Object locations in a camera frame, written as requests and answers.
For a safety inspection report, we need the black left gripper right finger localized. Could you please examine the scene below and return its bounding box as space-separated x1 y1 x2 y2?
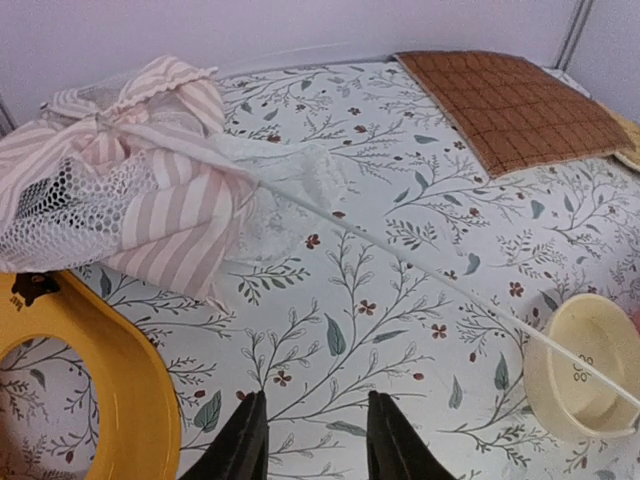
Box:
366 391 455 480

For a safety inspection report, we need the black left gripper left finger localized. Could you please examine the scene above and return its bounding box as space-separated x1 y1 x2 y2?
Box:
180 391 269 480

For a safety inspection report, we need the pink pet bowl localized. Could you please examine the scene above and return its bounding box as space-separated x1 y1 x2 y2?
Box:
630 309 640 333

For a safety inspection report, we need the right aluminium frame post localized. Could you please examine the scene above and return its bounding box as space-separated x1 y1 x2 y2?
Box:
552 0 596 71

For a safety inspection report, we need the cream pet bowl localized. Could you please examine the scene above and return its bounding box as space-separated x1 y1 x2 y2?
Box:
523 294 639 441

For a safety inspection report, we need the yellow double bowl holder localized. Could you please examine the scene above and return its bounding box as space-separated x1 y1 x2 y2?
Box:
1 271 181 479

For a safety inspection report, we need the pink striped pet tent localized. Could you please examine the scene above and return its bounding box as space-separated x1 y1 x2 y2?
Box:
1 55 347 305

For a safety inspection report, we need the white tent pole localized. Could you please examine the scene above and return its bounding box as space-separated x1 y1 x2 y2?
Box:
95 114 639 406

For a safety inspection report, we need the brown woven mat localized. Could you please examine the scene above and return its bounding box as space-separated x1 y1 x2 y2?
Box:
396 51 635 178

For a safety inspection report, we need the yellow bamboo mat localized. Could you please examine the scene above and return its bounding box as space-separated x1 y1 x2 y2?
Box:
612 112 640 174

